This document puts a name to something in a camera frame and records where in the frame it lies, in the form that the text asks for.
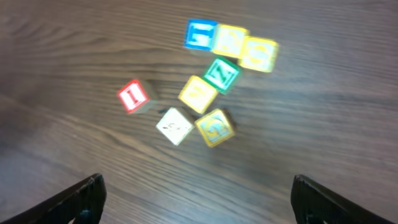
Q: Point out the blue letter block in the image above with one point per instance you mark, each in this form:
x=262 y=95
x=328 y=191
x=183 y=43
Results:
x=200 y=34

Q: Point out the red I letter block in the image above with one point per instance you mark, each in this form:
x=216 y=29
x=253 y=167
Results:
x=138 y=96

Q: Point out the white picture block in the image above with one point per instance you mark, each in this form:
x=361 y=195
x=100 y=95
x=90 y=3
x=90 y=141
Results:
x=176 y=125

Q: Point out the green Z letter block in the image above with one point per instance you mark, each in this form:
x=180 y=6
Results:
x=222 y=74

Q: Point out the pale yellow block top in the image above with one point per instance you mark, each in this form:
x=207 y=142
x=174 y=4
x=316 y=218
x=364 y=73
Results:
x=229 y=40

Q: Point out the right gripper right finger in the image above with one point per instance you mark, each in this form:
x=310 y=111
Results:
x=314 y=203

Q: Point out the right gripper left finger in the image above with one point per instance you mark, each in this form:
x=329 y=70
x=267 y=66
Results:
x=80 y=203

